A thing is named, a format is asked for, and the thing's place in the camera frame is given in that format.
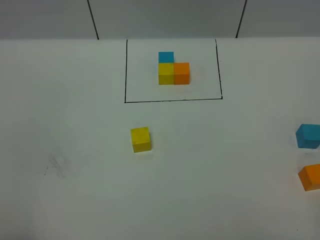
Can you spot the yellow template cube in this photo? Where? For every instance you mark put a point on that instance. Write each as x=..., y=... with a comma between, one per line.
x=166, y=73

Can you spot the orange template cube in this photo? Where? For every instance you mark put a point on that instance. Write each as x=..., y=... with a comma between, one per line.
x=181, y=73

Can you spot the blue template cube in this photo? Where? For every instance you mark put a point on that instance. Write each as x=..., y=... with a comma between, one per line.
x=166, y=57

